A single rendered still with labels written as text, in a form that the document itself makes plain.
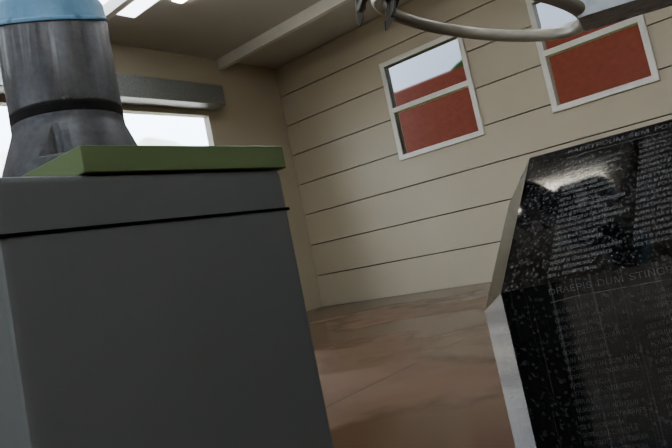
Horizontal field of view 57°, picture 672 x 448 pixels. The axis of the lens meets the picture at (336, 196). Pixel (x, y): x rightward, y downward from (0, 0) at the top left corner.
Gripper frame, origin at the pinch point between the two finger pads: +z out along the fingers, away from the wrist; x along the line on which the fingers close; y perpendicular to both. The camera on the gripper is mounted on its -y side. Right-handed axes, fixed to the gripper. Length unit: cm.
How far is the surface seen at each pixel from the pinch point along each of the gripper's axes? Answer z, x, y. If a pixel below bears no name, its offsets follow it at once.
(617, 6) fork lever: -7, 46, 20
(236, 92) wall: -31, -134, -823
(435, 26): -5.9, 17.6, -20.9
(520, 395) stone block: 67, 32, 39
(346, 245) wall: 178, 66, -798
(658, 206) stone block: 31, 46, 46
